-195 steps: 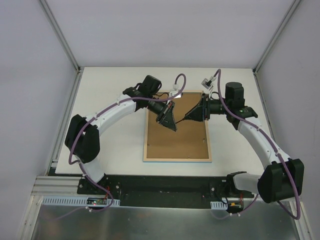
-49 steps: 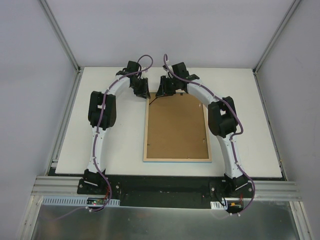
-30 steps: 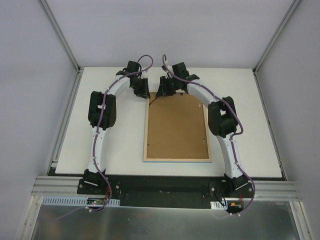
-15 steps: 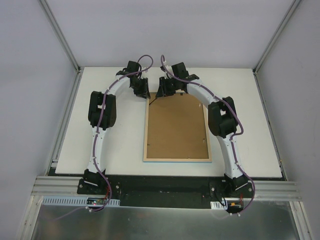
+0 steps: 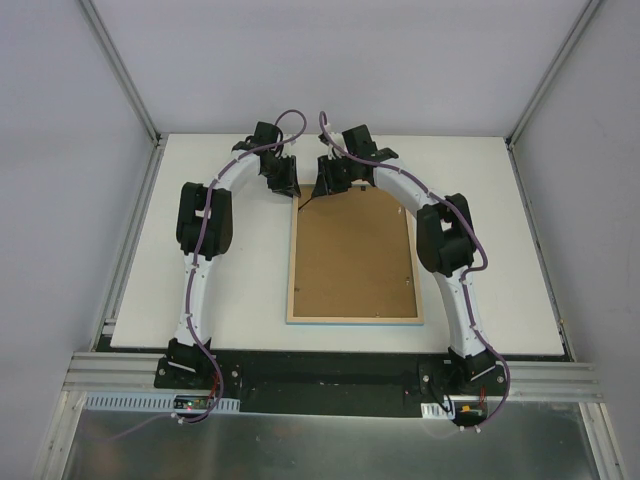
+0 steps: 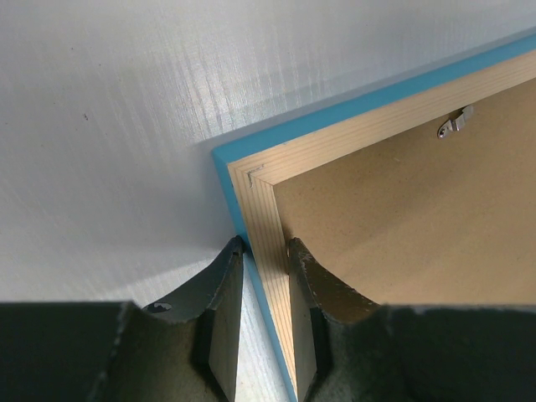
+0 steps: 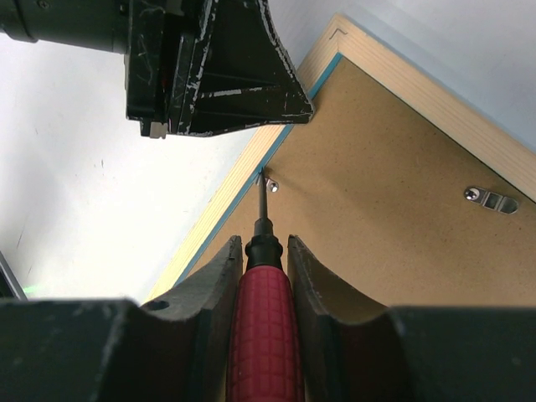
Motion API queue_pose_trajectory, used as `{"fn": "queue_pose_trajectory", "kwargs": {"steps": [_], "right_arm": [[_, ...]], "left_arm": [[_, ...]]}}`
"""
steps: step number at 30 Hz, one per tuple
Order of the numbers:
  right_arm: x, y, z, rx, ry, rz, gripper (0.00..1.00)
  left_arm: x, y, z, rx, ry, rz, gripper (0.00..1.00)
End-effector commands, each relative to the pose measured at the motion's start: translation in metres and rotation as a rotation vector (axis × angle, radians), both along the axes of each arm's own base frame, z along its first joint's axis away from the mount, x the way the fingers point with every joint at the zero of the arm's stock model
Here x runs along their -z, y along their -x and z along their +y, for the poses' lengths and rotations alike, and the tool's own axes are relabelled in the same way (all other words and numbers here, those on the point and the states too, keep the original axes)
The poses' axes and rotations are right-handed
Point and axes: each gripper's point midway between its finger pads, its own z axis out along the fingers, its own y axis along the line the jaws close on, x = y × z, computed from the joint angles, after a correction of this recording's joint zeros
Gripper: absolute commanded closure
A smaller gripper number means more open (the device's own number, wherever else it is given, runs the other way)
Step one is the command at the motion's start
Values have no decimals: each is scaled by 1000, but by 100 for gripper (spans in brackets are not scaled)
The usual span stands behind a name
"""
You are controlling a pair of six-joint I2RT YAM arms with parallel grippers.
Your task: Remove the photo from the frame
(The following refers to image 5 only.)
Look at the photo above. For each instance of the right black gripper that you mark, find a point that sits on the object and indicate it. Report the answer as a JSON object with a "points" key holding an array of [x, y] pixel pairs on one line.
{"points": [[331, 175]]}

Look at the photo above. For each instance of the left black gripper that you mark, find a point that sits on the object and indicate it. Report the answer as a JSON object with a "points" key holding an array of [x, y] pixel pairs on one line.
{"points": [[282, 174]]}

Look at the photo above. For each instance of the blue wooden picture frame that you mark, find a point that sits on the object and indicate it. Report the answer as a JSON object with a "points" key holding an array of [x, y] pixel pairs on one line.
{"points": [[295, 320]]}

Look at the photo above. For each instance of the red handled screwdriver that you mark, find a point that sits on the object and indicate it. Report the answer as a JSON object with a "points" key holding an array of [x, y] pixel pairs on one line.
{"points": [[302, 206]]}

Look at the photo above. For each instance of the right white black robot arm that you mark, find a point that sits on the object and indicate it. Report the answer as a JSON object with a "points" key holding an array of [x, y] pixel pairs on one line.
{"points": [[446, 243]]}

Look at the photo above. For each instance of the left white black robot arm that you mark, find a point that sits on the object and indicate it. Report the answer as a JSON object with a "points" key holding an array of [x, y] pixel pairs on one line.
{"points": [[204, 232]]}

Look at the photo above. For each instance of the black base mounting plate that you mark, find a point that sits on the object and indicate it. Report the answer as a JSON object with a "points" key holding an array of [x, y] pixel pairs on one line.
{"points": [[390, 385]]}

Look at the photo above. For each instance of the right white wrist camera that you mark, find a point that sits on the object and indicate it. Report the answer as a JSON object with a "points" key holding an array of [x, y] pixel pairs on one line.
{"points": [[335, 144]]}

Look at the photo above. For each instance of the brown fibreboard frame backing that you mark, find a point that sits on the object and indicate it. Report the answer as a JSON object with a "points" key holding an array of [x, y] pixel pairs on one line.
{"points": [[355, 260]]}

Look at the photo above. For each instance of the left aluminium corner post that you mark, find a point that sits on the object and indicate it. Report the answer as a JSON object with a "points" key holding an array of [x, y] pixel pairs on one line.
{"points": [[118, 68]]}

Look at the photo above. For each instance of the aluminium corner post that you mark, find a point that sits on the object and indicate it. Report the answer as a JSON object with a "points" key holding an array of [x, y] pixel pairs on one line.
{"points": [[118, 68], [569, 43]]}

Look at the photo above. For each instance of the right aluminium corner post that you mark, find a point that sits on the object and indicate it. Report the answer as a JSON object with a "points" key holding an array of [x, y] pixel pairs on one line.
{"points": [[569, 43]]}

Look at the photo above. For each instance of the right grey cable duct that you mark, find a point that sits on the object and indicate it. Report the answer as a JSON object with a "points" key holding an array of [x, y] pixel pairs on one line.
{"points": [[433, 411]]}

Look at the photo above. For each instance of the grey cable duct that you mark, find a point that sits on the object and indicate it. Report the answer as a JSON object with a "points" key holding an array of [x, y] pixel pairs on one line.
{"points": [[433, 411], [158, 403]]}

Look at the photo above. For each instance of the aluminium front rail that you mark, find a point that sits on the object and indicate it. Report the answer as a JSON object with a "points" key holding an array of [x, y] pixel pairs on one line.
{"points": [[530, 380]]}

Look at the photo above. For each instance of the left grey cable duct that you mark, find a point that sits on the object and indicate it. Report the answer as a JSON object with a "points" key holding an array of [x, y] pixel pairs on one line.
{"points": [[158, 403]]}

